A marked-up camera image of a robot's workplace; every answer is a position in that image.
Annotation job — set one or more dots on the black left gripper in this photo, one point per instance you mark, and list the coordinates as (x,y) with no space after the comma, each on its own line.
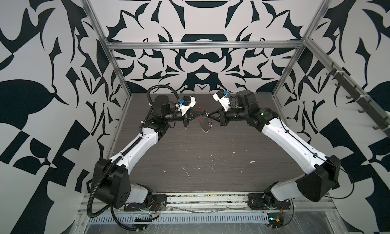
(189,116)

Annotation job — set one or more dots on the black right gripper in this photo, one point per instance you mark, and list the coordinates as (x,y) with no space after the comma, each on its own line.
(223,118)

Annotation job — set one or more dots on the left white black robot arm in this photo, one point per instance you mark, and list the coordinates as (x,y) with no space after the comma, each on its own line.
(111,186)

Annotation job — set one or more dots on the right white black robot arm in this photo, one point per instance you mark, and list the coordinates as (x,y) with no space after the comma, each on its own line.
(320,172)

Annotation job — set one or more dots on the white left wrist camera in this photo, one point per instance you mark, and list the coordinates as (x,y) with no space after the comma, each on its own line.
(185,104)

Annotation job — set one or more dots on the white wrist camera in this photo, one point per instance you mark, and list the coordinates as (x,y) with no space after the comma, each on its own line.
(222,97)
(185,104)

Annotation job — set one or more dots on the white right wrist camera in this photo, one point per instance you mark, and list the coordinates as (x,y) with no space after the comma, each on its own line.
(222,97)

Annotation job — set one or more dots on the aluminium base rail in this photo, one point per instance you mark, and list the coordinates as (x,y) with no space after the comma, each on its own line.
(223,207)

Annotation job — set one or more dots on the black wall hook rail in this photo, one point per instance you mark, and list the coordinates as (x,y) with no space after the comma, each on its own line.
(356,94)

